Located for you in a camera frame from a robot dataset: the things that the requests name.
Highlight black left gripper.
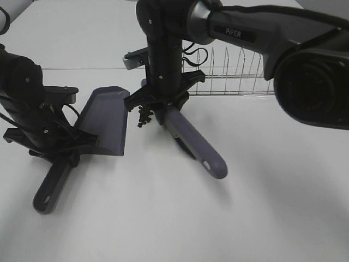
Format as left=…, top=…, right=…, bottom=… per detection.
left=3, top=128, right=98, bottom=167

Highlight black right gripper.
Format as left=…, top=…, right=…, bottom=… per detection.
left=124, top=70, right=205, bottom=126

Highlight pile of coffee beans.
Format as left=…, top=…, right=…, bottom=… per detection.
left=137, top=106, right=154, bottom=128

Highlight grey hand brush black bristles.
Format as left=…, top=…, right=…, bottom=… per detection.
left=164, top=105, right=228, bottom=179

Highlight grey plastic dustpan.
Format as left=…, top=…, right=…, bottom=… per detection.
left=33, top=86, right=130, bottom=214

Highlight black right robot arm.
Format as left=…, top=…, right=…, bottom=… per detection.
left=124, top=1, right=348, bottom=129

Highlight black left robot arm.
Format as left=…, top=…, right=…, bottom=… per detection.
left=1, top=45, right=98, bottom=164

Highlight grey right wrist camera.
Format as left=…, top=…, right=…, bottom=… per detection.
left=123, top=47, right=149, bottom=70

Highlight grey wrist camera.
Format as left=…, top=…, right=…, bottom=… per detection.
left=44, top=86, right=79, bottom=105
left=123, top=47, right=149, bottom=70

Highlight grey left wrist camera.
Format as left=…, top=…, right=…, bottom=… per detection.
left=44, top=86, right=79, bottom=105

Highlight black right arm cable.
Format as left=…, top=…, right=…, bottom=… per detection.
left=181, top=47, right=209, bottom=68

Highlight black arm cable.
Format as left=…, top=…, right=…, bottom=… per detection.
left=0, top=103, right=82, bottom=137
left=181, top=47, right=209, bottom=68

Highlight metal wire rack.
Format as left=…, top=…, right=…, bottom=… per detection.
left=182, top=45, right=274, bottom=96

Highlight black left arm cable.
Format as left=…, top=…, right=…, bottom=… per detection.
left=0, top=103, right=82, bottom=137

